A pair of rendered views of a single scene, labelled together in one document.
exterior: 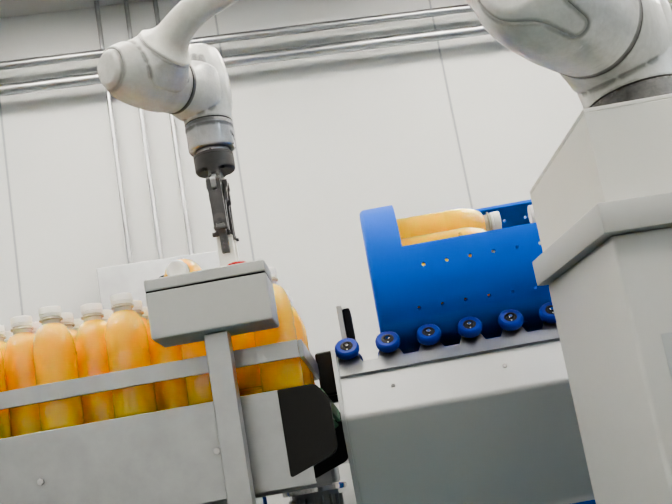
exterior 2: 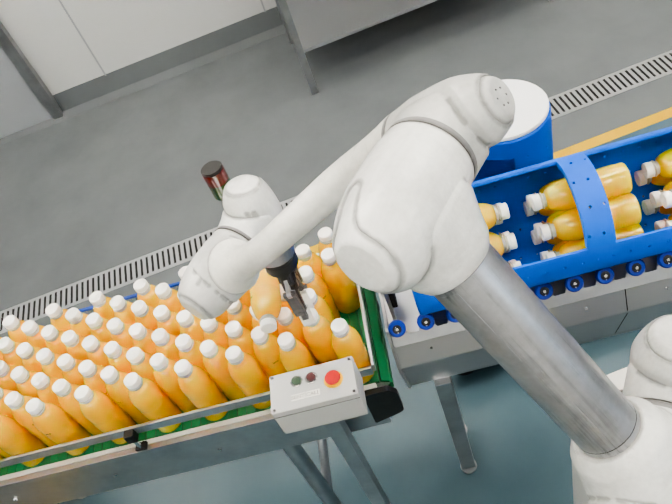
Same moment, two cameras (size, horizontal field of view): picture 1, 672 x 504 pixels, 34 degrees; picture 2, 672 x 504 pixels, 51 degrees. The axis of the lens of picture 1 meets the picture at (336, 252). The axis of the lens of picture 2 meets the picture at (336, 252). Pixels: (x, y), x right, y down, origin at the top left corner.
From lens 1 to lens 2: 1.95 m
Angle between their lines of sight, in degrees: 60
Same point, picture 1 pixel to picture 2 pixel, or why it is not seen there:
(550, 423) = not seen: hidden behind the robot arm
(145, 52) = (224, 294)
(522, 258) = (531, 281)
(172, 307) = (296, 421)
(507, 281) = not seen: hidden behind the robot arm
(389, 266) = (430, 301)
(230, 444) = (344, 447)
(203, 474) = (321, 430)
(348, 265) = not seen: outside the picture
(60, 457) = (227, 439)
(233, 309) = (340, 415)
